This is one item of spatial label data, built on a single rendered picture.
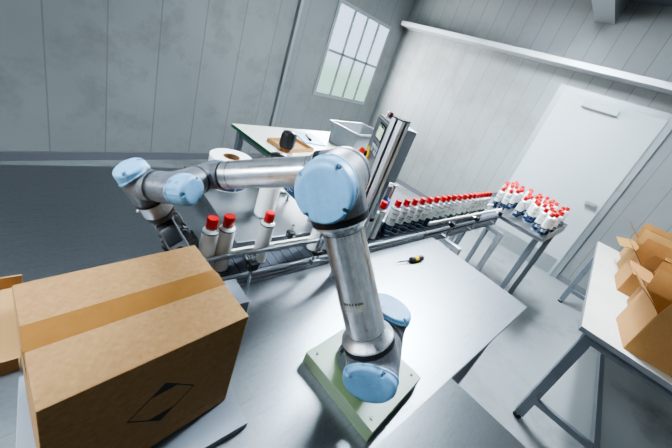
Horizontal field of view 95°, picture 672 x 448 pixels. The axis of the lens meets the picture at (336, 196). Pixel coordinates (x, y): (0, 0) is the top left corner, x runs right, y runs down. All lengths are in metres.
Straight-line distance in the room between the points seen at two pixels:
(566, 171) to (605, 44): 1.46
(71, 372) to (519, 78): 4.93
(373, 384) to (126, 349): 0.45
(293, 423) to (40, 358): 0.53
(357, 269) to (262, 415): 0.44
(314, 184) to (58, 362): 0.44
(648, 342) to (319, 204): 1.96
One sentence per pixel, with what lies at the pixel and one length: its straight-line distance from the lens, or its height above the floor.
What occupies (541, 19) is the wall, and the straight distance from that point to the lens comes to 5.14.
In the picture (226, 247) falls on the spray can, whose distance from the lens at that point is 1.03.
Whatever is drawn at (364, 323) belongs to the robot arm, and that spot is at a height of 1.16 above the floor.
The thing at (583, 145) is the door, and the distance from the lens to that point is 4.73.
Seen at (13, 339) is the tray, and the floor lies 0.83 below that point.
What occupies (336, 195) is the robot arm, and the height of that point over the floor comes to 1.40.
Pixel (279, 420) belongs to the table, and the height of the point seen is 0.83.
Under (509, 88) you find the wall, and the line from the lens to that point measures 4.99.
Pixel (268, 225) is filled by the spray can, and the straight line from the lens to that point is 1.06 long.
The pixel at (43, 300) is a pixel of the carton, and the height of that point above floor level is 1.12.
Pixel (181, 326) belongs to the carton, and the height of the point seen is 1.12.
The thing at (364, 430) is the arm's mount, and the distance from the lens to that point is 0.93.
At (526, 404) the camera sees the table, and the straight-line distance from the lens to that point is 2.55.
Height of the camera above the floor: 1.61
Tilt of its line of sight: 23 degrees down
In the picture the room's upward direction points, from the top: 20 degrees clockwise
